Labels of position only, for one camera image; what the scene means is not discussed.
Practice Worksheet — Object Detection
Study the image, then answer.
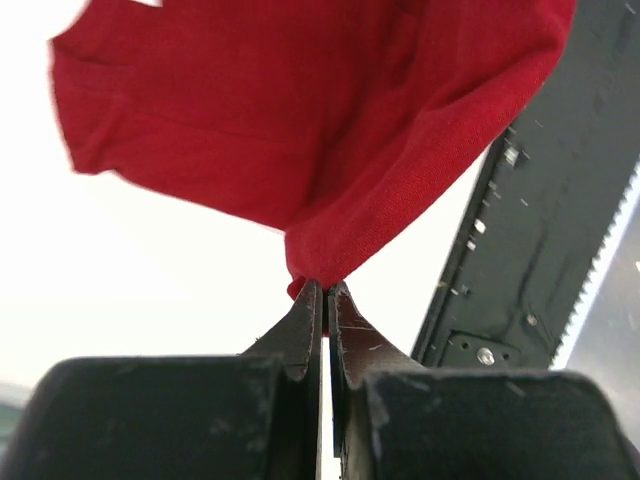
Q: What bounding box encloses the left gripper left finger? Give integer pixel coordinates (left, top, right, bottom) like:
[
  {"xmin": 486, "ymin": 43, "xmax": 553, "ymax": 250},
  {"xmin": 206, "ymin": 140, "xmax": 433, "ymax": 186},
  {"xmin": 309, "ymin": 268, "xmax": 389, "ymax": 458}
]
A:
[{"xmin": 1, "ymin": 281, "xmax": 324, "ymax": 480}]

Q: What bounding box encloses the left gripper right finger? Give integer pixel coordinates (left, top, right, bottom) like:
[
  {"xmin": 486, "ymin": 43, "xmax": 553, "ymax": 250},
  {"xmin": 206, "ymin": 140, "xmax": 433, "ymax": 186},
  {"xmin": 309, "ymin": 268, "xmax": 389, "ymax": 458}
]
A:
[{"xmin": 325, "ymin": 284, "xmax": 639, "ymax": 479}]

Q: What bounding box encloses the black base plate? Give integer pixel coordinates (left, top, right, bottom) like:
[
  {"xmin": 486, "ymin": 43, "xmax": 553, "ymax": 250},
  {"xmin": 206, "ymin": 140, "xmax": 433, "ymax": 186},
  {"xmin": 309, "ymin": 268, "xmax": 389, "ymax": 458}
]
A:
[{"xmin": 412, "ymin": 1, "xmax": 639, "ymax": 369}]

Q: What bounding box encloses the red t shirt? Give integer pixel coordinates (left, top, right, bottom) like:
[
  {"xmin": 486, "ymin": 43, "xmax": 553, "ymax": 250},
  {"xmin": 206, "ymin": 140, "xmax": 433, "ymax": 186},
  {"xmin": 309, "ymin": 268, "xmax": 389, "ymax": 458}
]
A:
[{"xmin": 50, "ymin": 1, "xmax": 576, "ymax": 296}]

